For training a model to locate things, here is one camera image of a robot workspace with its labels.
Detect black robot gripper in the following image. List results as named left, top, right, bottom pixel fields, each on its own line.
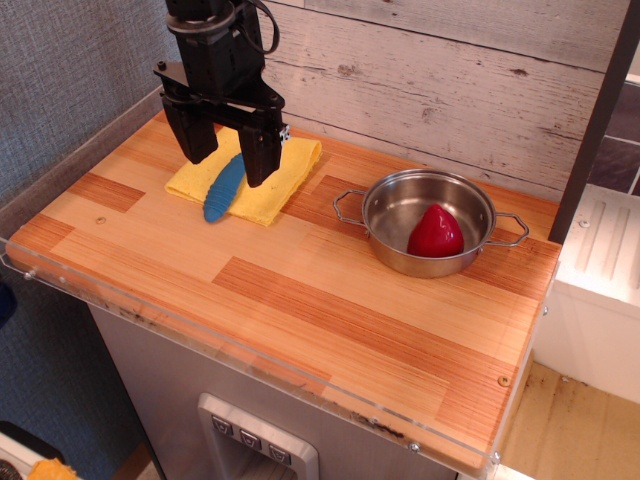
left=154, top=19, right=290, bottom=188

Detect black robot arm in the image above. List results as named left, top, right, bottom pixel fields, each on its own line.
left=154, top=1, right=288, bottom=187

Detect stainless steel pot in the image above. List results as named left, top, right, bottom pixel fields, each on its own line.
left=333, top=169, right=529, bottom=278

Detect yellow folded cloth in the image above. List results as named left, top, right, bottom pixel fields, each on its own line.
left=165, top=127, right=322, bottom=226

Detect clear acrylic edge guard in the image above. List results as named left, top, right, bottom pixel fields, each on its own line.
left=3, top=240, right=504, bottom=479

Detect silver toy fridge cabinet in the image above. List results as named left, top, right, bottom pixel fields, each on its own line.
left=90, top=307, right=456, bottom=479

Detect silver dispenser panel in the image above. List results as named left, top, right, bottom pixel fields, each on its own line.
left=198, top=392, right=320, bottom=479

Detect yellow object bottom left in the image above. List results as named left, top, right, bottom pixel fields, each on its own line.
left=27, top=458, right=79, bottom=480

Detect white toy sink unit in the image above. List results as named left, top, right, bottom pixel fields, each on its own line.
left=533, top=185, right=639, bottom=402

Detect blue handled metal spoon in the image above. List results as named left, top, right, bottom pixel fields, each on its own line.
left=203, top=154, right=245, bottom=223

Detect dark right shelf post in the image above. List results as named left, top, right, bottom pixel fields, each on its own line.
left=548, top=0, right=639, bottom=244

